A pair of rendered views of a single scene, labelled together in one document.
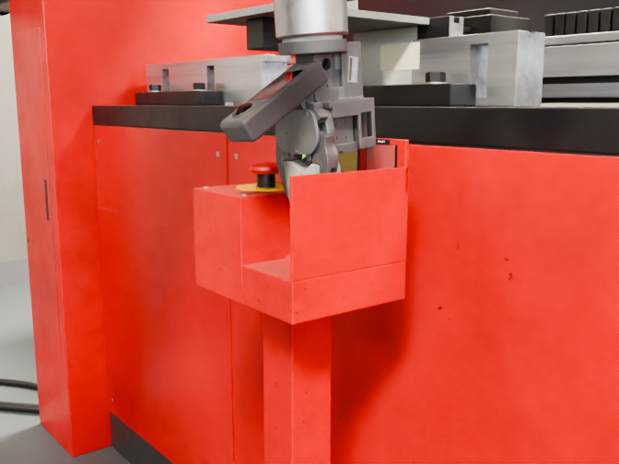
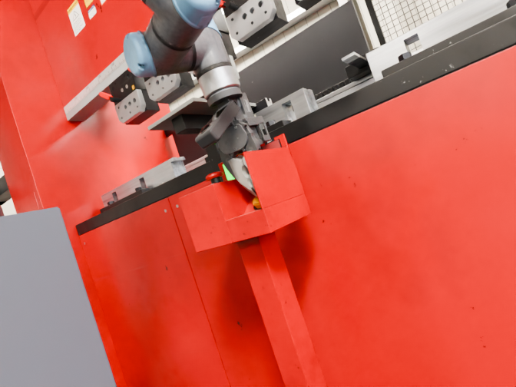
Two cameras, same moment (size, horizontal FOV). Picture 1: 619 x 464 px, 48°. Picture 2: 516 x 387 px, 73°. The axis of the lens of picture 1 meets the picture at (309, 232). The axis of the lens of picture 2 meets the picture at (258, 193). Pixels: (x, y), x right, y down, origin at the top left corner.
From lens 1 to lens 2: 26 cm
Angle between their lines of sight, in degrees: 20
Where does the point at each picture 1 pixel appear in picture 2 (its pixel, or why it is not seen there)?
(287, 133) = (226, 143)
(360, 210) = (278, 168)
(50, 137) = not seen: hidden behind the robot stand
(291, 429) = (282, 308)
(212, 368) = (197, 334)
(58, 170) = not seen: hidden behind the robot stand
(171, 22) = (107, 173)
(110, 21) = (74, 179)
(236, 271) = (223, 226)
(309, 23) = (223, 81)
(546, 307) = (379, 189)
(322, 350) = (279, 259)
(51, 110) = not seen: hidden behind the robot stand
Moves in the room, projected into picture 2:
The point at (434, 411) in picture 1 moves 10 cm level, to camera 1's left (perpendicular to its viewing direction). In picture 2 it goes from (341, 277) to (304, 293)
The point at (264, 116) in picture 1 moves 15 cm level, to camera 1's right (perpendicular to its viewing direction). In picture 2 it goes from (219, 126) to (294, 107)
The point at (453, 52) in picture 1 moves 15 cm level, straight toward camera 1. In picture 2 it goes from (274, 110) to (281, 93)
